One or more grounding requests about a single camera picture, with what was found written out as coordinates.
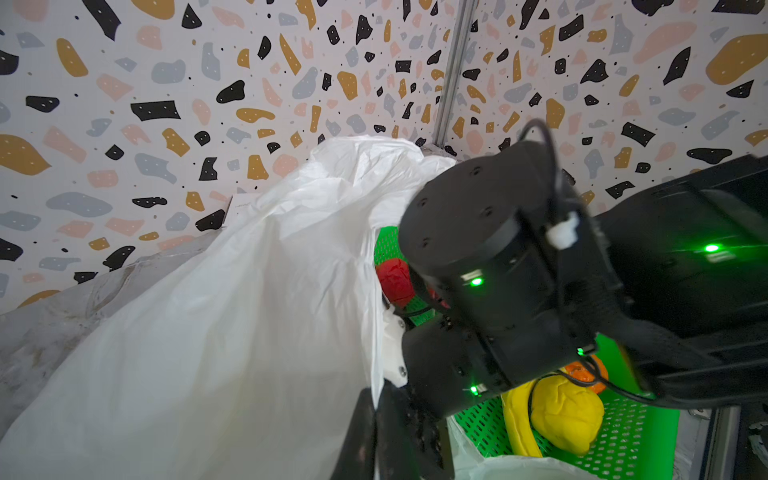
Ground white plastic bag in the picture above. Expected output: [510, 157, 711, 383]
[0, 135, 601, 480]

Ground yellow banana toy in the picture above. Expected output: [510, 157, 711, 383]
[501, 382, 543, 458]

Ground green plastic basket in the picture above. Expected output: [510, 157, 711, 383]
[398, 247, 678, 479]

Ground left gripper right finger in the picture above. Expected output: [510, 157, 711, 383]
[375, 381, 455, 480]

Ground yellow lemon toy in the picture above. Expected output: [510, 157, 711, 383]
[530, 376, 605, 456]

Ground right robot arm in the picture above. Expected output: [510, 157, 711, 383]
[398, 141, 767, 418]

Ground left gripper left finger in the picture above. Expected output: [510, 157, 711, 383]
[331, 388, 376, 480]

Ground orange fruit toy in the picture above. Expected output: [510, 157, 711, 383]
[563, 356, 609, 395]

